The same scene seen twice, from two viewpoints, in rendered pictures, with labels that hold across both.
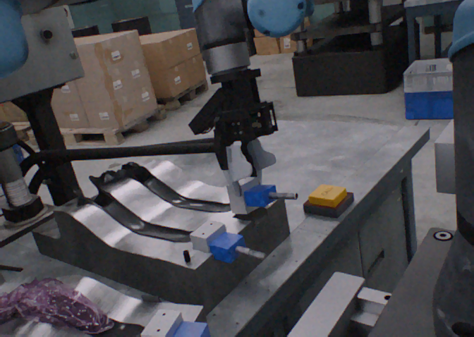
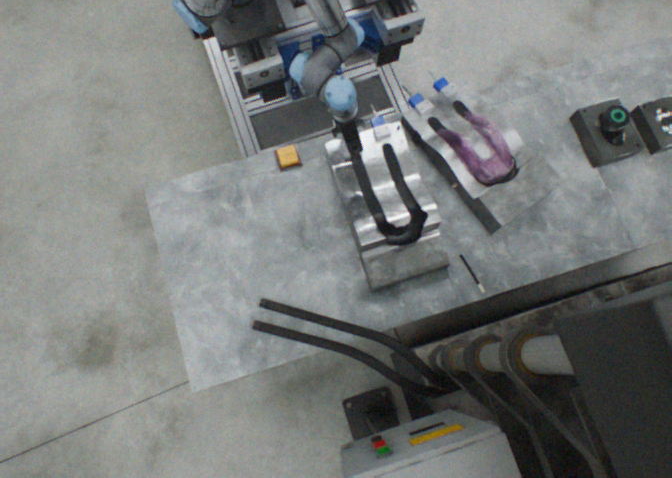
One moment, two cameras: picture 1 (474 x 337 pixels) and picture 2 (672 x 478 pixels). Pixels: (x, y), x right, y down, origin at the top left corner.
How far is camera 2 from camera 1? 1.85 m
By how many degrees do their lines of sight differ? 81
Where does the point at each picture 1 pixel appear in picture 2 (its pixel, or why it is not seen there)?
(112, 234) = (416, 184)
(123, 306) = (430, 138)
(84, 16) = not seen: outside the picture
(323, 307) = (402, 21)
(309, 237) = (320, 144)
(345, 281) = (389, 23)
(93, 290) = (440, 146)
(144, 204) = (389, 197)
